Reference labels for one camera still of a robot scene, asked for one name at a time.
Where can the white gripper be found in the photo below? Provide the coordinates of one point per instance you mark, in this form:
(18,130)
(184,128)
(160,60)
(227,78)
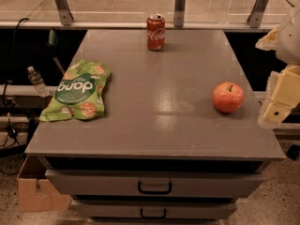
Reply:
(290,44)

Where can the middle metal railing post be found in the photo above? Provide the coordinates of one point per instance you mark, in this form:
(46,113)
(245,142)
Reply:
(179,12)

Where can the middle grey drawer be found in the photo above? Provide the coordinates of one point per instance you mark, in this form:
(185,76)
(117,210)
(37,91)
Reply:
(154,210)

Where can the cardboard box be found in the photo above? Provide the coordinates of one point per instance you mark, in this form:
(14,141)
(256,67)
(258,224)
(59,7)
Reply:
(35,192)

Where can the red apple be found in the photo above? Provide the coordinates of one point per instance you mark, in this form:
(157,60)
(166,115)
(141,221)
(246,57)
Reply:
(228,97)

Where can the green chip bag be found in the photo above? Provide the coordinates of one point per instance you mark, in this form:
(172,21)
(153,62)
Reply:
(79,94)

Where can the right metal railing post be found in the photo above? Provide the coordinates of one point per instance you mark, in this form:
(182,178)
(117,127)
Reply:
(256,16)

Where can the grey drawer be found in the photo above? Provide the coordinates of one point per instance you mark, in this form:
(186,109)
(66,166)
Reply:
(154,210)
(164,184)

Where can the red coke can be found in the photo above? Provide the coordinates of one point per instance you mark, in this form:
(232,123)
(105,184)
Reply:
(155,32)

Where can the grey cabinet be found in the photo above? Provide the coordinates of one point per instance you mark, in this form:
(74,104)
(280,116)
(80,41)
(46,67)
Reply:
(159,117)

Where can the clear plastic water bottle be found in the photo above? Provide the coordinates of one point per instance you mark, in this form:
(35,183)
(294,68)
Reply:
(36,79)

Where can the metal railing post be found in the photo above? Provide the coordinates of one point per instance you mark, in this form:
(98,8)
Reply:
(256,16)
(179,12)
(65,15)

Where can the left metal railing post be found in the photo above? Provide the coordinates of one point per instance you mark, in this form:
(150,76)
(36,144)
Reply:
(65,15)

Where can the top grey drawer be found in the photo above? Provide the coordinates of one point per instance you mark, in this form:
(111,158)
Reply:
(164,184)

